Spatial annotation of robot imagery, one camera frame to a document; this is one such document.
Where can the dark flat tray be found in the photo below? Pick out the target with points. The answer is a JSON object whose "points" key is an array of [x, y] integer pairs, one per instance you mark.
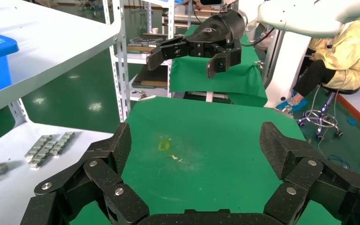
{"points": [[152, 76]]}

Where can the white paper cup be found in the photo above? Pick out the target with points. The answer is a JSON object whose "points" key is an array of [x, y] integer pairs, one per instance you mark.
{"points": [[155, 31]]}

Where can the plain green table cloth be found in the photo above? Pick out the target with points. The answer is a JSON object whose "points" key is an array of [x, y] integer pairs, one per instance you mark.
{"points": [[192, 74]]}

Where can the white robot torso column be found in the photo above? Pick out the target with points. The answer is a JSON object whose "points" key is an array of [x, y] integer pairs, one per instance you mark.
{"points": [[287, 68]]}

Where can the chrome stool with black seat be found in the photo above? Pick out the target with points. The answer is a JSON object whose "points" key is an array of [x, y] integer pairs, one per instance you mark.
{"points": [[341, 91]]}

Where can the green table cloth with yellow mark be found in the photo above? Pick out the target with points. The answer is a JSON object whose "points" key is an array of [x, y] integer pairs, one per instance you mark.
{"points": [[204, 139]]}

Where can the flat white rack shelf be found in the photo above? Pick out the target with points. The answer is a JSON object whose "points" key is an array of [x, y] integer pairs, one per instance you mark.
{"points": [[6, 202]]}

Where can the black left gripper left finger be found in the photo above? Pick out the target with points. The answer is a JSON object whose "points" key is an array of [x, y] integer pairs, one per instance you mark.
{"points": [[105, 174]]}

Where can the white rack shelf with ridges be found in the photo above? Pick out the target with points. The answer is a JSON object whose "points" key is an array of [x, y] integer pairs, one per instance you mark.
{"points": [[59, 46]]}

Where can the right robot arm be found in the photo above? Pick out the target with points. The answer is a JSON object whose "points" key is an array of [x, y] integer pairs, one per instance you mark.
{"points": [[307, 18]]}

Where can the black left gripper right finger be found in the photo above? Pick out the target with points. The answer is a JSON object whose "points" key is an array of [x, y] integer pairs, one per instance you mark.
{"points": [[304, 174]]}

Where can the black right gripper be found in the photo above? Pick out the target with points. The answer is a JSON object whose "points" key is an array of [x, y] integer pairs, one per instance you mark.
{"points": [[220, 28]]}

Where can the person in yellow coat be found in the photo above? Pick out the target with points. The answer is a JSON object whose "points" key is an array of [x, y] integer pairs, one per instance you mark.
{"points": [[350, 56]]}

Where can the white background storage rack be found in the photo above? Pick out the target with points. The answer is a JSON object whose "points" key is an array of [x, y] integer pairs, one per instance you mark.
{"points": [[171, 18]]}

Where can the white slotted rack post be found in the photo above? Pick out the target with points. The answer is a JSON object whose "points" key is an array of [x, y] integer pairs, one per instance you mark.
{"points": [[122, 77], [18, 111]]}

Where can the pile of grey metal parts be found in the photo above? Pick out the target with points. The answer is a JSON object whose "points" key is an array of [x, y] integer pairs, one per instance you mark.
{"points": [[146, 42]]}

